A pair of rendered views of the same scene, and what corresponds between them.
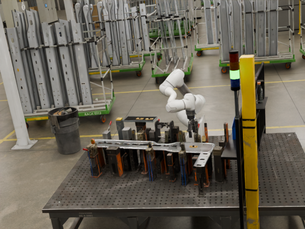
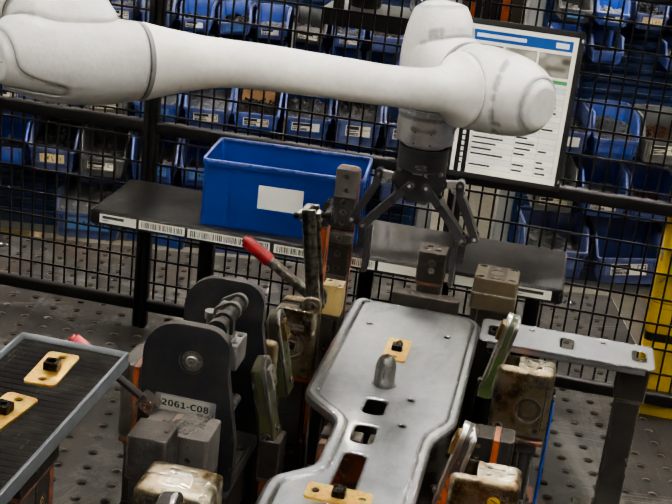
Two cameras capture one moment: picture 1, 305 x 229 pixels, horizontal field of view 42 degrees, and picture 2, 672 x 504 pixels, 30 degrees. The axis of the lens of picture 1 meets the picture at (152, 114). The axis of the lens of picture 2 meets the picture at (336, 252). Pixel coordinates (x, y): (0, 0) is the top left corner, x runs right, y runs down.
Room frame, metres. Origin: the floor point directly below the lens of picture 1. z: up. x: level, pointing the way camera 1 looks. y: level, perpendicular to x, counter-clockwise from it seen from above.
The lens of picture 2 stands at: (4.21, 1.38, 1.82)
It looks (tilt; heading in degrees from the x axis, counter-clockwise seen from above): 20 degrees down; 257
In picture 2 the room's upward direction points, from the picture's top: 7 degrees clockwise
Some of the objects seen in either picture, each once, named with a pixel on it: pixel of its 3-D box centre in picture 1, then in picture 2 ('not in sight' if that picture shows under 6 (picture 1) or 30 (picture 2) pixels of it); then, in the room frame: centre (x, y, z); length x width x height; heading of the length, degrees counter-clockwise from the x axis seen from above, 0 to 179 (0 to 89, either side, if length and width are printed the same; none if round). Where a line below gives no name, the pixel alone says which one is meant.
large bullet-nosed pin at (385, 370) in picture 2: not in sight; (385, 373); (3.73, -0.25, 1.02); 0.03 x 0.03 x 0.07
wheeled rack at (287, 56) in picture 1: (254, 34); not in sight; (10.56, -2.93, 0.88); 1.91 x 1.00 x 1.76; 76
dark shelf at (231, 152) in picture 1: (240, 138); (331, 237); (3.70, -0.85, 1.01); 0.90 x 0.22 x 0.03; 157
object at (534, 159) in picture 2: not in sight; (513, 104); (3.38, -0.84, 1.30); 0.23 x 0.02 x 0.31; 157
